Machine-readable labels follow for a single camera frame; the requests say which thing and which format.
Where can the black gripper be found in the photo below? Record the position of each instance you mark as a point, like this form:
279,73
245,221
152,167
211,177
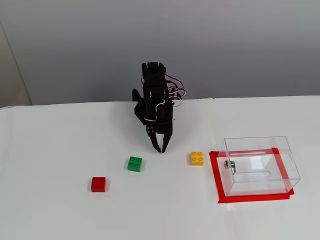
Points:
163,130

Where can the green lego brick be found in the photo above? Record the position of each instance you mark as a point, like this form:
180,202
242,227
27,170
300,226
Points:
135,163

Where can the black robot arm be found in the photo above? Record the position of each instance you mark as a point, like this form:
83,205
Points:
152,77

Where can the yellow lego brick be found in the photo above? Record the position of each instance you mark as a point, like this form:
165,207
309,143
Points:
197,158

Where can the red lego brick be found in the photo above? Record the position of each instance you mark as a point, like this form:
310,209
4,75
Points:
98,184

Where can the transparent plastic box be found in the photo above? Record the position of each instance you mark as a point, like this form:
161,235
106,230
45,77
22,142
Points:
260,170

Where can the red tape square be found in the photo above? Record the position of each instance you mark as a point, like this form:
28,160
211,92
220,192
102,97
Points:
215,175

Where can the silver cam lock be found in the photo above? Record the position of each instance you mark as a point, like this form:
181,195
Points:
229,165

